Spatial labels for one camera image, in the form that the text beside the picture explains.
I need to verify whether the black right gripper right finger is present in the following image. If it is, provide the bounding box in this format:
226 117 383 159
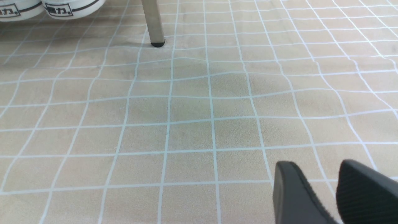
336 159 398 224

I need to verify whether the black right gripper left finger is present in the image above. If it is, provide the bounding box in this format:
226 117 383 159
273 161 337 224

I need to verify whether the black canvas sneaker white sole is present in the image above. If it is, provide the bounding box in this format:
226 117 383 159
41 0 106 20

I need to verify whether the metal shoe rack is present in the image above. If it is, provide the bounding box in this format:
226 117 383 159
141 0 165 47

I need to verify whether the beige checkered floor mat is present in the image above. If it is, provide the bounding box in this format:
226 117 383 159
0 0 398 224

